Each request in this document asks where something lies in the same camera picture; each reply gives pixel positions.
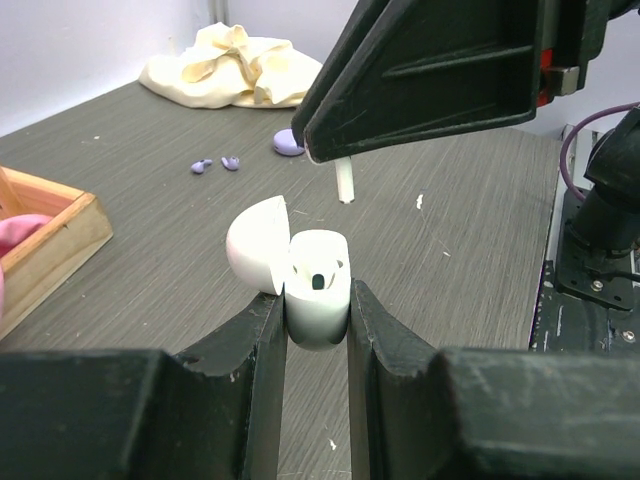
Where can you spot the pink shirt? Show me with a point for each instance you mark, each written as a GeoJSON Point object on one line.
{"type": "Point", "coordinates": [16, 229]}

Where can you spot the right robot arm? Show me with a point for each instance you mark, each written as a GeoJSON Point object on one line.
{"type": "Point", "coordinates": [603, 228]}

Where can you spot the white earbud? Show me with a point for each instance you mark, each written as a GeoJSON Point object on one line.
{"type": "Point", "coordinates": [345, 180]}

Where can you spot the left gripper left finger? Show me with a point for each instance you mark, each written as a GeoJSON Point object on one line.
{"type": "Point", "coordinates": [212, 411]}

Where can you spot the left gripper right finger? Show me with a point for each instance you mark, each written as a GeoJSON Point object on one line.
{"type": "Point", "coordinates": [417, 412]}

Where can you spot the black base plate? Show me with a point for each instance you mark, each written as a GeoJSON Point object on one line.
{"type": "Point", "coordinates": [563, 323]}

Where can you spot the white charging case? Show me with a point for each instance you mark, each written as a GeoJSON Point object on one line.
{"type": "Point", "coordinates": [310, 269]}

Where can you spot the wooden clothes rack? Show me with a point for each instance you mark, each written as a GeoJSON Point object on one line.
{"type": "Point", "coordinates": [76, 228]}

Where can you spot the cream crumpled cloth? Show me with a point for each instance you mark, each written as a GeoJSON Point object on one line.
{"type": "Point", "coordinates": [227, 67]}

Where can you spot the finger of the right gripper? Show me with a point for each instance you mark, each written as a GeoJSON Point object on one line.
{"type": "Point", "coordinates": [367, 18]}

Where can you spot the purple earbud near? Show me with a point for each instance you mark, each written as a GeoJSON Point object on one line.
{"type": "Point", "coordinates": [231, 163]}

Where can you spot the purple charging case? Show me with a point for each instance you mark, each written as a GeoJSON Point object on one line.
{"type": "Point", "coordinates": [285, 144]}

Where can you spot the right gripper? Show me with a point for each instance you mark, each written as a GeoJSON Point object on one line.
{"type": "Point", "coordinates": [455, 67]}

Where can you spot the purple earbud far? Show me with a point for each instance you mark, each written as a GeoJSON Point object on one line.
{"type": "Point", "coordinates": [199, 167]}

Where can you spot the purple earbud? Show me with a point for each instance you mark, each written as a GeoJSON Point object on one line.
{"type": "Point", "coordinates": [199, 167]}
{"type": "Point", "coordinates": [231, 163]}

